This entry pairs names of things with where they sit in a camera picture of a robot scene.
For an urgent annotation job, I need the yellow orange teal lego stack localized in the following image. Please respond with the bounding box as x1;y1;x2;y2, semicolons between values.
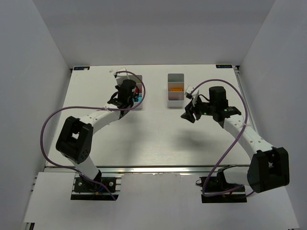
170;88;183;92

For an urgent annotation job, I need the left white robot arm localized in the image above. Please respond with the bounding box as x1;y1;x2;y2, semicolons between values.
56;79;138;182

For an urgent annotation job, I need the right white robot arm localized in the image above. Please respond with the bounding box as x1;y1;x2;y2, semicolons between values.
181;86;290;193

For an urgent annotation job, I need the left white divided container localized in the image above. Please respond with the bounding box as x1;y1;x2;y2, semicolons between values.
127;74;143;110

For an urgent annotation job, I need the white divided container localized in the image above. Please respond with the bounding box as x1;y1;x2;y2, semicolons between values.
167;73;185;108
127;74;143;110

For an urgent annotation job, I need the right white divided container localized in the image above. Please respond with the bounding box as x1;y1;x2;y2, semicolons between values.
167;73;185;108

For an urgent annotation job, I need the right blue table label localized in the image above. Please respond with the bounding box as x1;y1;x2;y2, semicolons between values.
215;64;233;69

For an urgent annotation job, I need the blue table label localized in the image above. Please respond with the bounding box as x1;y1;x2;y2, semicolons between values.
73;66;90;71
215;64;233;69

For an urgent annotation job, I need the left blue table label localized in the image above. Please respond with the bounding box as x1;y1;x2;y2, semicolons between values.
73;66;90;71

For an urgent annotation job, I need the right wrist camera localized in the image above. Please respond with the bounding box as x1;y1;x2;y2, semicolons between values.
185;85;199;106

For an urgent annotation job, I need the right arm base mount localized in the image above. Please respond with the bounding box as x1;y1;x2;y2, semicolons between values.
195;169;247;204

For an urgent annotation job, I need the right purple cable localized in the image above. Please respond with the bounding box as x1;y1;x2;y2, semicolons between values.
190;79;256;197

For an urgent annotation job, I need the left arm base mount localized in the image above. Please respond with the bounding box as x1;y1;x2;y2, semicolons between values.
71;174;121;201

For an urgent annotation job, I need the aluminium rail frame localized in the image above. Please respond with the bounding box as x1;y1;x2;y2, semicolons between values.
44;165;272;175

